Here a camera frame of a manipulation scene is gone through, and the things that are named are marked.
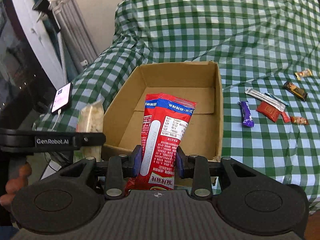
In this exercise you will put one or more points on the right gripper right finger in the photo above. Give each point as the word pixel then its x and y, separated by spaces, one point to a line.
pixel 195 167

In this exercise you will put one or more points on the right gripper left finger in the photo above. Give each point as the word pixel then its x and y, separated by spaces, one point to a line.
pixel 121 167

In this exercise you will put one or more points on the peanut bar clear packet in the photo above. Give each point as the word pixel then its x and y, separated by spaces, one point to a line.
pixel 90 120

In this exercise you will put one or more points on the large red snack packet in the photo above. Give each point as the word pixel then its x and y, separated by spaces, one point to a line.
pixel 166 118

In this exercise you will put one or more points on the purple candy bar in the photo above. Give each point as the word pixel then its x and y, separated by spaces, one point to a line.
pixel 246 114

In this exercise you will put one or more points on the red square packet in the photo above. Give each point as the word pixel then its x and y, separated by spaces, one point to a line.
pixel 269 111

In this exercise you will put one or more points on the silver stick packet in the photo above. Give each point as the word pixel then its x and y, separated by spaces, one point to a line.
pixel 265 98

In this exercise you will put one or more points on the small red packet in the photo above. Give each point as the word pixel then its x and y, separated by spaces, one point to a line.
pixel 285 117

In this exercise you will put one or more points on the orange candy wrapper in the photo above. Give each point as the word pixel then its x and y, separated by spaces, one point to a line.
pixel 298 120

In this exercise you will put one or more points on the dark brown snack bar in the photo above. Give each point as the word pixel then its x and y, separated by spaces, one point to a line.
pixel 296 91

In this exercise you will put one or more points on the yellow candy bar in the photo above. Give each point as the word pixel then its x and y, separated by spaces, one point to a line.
pixel 302 74

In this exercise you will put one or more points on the light blue stick packet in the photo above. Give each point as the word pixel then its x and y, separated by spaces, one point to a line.
pixel 278 99

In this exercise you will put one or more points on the person's left hand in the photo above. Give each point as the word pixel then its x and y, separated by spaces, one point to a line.
pixel 14 185

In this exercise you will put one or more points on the smartphone with lit screen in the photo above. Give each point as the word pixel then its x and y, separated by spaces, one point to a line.
pixel 62 98

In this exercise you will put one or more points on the cardboard box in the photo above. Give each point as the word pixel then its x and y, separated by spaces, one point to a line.
pixel 199 82

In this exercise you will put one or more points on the grey curtain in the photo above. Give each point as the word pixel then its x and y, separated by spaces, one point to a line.
pixel 75 32

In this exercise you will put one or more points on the braided holder gooseneck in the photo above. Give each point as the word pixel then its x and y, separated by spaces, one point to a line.
pixel 62 57

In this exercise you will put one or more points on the black phone holder clamp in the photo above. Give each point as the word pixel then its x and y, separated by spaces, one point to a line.
pixel 43 6

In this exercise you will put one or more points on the white window frame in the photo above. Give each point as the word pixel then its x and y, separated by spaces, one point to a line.
pixel 39 41

